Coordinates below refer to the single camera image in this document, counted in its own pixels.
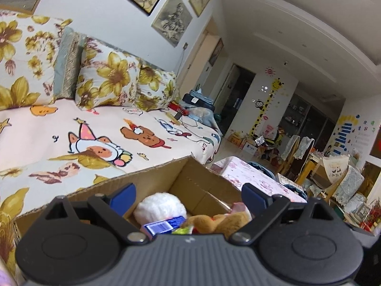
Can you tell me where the white fluffy plush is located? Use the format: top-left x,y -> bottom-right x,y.
133,192 -> 187,225

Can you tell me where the brown teddy bear red scarf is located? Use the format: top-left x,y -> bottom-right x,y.
180,212 -> 252,239

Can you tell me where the purple tissue packet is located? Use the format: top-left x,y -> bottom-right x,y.
140,216 -> 186,240

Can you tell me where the pink cartoon tablecloth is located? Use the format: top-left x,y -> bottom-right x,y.
211,156 -> 307,203

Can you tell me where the cardboard box with plastic wrap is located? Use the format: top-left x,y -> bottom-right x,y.
12,157 -> 241,242

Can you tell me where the wooden chair with cloth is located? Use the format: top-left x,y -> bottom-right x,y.
308,155 -> 364,206

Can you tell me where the sofa with cartoon cover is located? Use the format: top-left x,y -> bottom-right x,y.
1,10 -> 221,281

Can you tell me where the giraffe height chart sticker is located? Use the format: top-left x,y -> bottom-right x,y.
249,77 -> 284,137

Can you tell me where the floral sofa cushion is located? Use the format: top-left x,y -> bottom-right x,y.
135,65 -> 176,112
75,37 -> 141,110

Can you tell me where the framed pencil portrait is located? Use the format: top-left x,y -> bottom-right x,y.
151,0 -> 192,47

